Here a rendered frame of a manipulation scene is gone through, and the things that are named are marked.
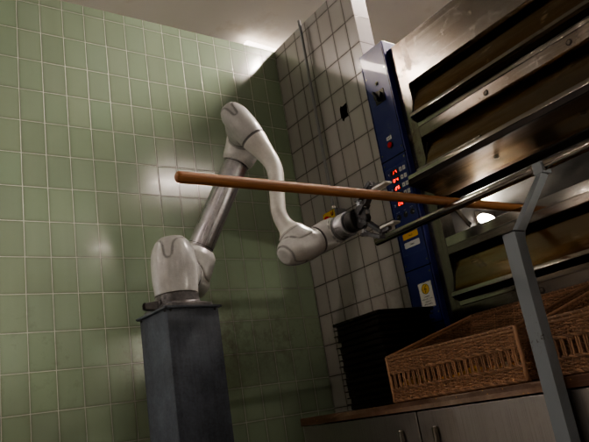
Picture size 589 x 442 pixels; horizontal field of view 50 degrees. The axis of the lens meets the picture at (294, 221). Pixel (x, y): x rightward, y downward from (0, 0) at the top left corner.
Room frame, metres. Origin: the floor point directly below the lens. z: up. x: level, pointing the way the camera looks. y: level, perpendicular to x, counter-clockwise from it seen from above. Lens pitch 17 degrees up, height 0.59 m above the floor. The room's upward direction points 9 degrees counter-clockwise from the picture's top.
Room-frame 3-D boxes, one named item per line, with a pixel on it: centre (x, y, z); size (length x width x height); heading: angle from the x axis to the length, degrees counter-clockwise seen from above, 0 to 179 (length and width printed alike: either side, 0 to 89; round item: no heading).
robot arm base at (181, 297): (2.20, 0.47, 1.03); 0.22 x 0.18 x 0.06; 131
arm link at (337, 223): (2.16, -0.18, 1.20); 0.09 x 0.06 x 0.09; 128
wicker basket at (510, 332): (2.12, -0.57, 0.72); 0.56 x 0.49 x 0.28; 35
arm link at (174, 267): (2.22, 0.45, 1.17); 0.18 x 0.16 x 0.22; 179
